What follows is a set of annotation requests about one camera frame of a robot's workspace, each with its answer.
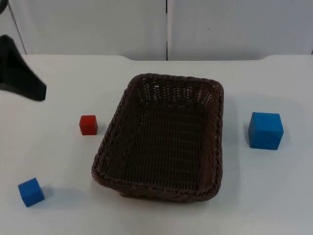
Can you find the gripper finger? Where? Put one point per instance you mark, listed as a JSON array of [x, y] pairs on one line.
[[23, 80]]

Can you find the dark brown wicker basket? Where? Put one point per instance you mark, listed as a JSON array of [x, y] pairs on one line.
[[161, 149]]

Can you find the small red cube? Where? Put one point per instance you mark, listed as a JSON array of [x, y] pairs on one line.
[[88, 124]]

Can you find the small blue cube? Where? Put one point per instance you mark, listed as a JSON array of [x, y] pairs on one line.
[[31, 192]]

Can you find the large blue cube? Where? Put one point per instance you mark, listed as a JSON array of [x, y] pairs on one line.
[[265, 131]]

